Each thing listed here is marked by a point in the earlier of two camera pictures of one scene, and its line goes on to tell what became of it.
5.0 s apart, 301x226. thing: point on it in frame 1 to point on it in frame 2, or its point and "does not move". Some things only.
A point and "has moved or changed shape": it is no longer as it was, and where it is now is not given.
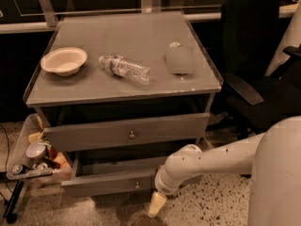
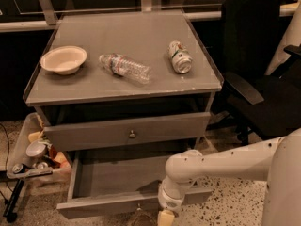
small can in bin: x=17 y=169 does not move
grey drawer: x=113 y=173 has moved or changed shape
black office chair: x=250 y=36 does not move
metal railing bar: x=51 y=26 does not move
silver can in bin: x=36 y=150 does not move
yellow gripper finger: x=157 y=202 to x=165 y=217
